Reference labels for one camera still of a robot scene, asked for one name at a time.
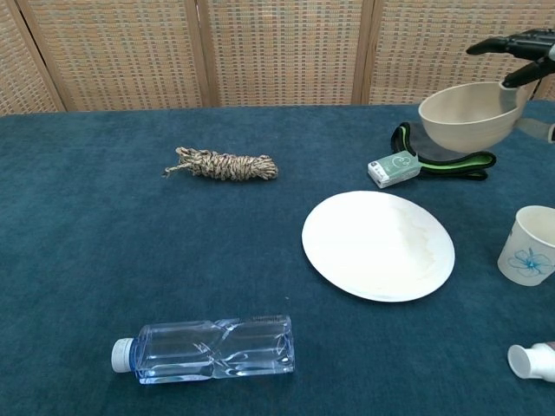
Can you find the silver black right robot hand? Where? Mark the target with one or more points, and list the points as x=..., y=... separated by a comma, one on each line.
x=533, y=43

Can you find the beige bowl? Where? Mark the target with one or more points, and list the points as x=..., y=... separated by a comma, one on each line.
x=468, y=130

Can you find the white paper cup blue flower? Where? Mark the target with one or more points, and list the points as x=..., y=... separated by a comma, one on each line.
x=524, y=251

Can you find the round white plate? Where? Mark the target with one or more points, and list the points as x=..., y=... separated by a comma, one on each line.
x=368, y=247

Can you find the wicker folding screen panel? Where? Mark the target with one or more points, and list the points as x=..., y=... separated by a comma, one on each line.
x=547, y=90
x=282, y=52
x=121, y=52
x=21, y=65
x=433, y=52

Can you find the small green tissue pack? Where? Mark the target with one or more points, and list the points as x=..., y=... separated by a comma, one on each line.
x=392, y=169

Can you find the clear plastic water bottle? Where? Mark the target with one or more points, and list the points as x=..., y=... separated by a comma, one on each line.
x=217, y=351

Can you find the blue felt table mat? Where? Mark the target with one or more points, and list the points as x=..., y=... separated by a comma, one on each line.
x=86, y=260

